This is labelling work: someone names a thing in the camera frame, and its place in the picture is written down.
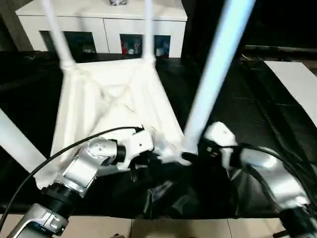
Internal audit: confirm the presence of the white sideboard cabinet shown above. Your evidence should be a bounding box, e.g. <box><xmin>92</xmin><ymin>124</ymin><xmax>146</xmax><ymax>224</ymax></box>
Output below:
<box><xmin>14</xmin><ymin>0</ymin><xmax>188</xmax><ymax>59</ymax></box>

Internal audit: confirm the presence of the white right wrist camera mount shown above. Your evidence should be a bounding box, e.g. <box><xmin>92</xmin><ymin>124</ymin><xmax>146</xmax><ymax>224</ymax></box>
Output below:
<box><xmin>204</xmin><ymin>121</ymin><xmax>238</xmax><ymax>169</ymax></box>

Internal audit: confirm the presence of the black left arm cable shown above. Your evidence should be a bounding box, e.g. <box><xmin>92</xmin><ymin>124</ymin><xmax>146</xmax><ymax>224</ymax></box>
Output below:
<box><xmin>0</xmin><ymin>126</ymin><xmax>146</xmax><ymax>224</ymax></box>

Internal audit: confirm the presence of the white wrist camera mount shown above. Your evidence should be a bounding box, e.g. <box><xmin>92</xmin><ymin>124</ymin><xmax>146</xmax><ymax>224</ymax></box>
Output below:
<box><xmin>204</xmin><ymin>121</ymin><xmax>238</xmax><ymax>169</ymax></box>
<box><xmin>116</xmin><ymin>130</ymin><xmax>155</xmax><ymax>172</ymax></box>

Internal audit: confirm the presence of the white plastic table leg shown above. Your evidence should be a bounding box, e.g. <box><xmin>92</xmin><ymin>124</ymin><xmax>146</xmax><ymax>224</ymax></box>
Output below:
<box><xmin>0</xmin><ymin>108</ymin><xmax>48</xmax><ymax>174</ymax></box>
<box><xmin>142</xmin><ymin>0</ymin><xmax>157</xmax><ymax>61</ymax></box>
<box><xmin>183</xmin><ymin>0</ymin><xmax>257</xmax><ymax>152</ymax></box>
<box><xmin>42</xmin><ymin>0</ymin><xmax>75</xmax><ymax>67</ymax></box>

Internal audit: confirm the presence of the black table mat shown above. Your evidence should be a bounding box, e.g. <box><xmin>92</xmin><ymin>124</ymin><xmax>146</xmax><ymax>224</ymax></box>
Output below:
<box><xmin>0</xmin><ymin>49</ymin><xmax>317</xmax><ymax>220</ymax></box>

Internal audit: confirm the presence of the long black bar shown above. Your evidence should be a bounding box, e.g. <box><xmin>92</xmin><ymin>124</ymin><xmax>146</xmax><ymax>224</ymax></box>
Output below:
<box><xmin>244</xmin><ymin>45</ymin><xmax>317</xmax><ymax>53</ymax></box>

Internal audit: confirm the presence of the white plastic table top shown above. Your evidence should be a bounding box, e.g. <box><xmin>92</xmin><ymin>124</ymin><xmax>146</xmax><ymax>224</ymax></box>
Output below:
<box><xmin>34</xmin><ymin>56</ymin><xmax>199</xmax><ymax>189</ymax></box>

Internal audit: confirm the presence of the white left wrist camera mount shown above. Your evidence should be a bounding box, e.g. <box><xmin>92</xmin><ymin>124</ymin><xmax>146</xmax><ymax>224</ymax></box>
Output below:
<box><xmin>116</xmin><ymin>130</ymin><xmax>155</xmax><ymax>172</ymax></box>

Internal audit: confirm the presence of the grey pleated curtain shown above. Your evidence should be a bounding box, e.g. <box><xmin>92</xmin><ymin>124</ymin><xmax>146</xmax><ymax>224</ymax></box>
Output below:
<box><xmin>0</xmin><ymin>14</ymin><xmax>34</xmax><ymax>52</ymax></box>

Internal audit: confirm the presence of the white flat board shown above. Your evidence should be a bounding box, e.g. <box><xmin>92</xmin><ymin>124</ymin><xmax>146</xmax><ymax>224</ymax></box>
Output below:
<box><xmin>264</xmin><ymin>60</ymin><xmax>317</xmax><ymax>119</ymax></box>

